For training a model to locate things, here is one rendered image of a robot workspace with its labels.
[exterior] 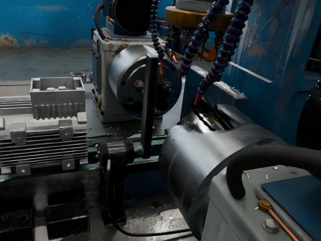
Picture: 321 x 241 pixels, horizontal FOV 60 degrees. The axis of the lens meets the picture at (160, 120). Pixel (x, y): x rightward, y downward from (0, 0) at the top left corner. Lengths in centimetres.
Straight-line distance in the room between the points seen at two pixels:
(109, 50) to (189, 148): 73
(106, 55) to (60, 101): 52
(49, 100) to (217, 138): 39
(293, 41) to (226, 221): 51
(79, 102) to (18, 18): 562
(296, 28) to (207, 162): 42
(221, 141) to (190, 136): 7
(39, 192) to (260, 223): 58
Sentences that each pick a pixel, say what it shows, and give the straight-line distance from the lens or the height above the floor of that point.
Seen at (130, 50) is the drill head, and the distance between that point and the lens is 108.
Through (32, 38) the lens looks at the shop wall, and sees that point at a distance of 635.
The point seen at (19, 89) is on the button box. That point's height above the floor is 106.
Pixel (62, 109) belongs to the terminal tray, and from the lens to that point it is 71.
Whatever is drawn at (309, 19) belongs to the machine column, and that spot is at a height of 134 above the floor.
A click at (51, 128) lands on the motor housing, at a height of 106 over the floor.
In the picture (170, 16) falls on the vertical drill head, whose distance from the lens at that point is 74.
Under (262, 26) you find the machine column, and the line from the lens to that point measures 87.
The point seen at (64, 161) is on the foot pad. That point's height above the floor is 98.
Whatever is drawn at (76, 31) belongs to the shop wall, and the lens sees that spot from 641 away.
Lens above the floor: 139
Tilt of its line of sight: 26 degrees down
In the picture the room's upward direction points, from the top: 6 degrees clockwise
